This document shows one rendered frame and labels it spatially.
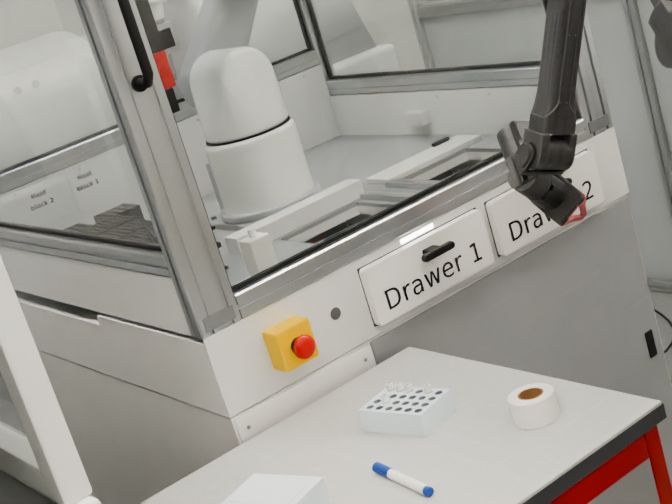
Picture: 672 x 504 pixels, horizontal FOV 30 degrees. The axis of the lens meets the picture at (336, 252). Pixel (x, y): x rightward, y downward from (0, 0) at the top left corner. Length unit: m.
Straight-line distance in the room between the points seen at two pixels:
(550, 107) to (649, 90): 1.94
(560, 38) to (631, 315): 0.85
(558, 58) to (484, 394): 0.54
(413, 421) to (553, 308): 0.69
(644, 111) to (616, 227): 1.42
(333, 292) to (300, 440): 0.29
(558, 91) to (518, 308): 0.57
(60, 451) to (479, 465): 0.58
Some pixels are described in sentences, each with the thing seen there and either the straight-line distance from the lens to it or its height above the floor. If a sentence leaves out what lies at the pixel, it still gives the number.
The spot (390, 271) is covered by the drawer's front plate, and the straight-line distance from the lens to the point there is 2.23.
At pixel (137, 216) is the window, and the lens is 2.11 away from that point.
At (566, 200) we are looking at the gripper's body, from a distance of 2.18.
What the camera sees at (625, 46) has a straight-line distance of 4.00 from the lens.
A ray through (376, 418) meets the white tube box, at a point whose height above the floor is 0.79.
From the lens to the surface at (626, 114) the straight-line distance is 4.09.
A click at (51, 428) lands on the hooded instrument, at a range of 1.71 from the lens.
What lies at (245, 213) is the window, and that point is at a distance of 2.09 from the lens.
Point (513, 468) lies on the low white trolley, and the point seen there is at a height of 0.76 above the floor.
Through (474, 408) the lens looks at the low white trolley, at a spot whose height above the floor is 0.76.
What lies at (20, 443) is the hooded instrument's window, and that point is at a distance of 1.69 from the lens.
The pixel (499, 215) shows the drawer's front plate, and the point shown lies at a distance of 2.39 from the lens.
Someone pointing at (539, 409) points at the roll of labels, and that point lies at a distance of 1.85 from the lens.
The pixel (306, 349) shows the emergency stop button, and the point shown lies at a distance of 2.07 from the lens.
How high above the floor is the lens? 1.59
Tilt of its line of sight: 16 degrees down
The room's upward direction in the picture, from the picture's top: 17 degrees counter-clockwise
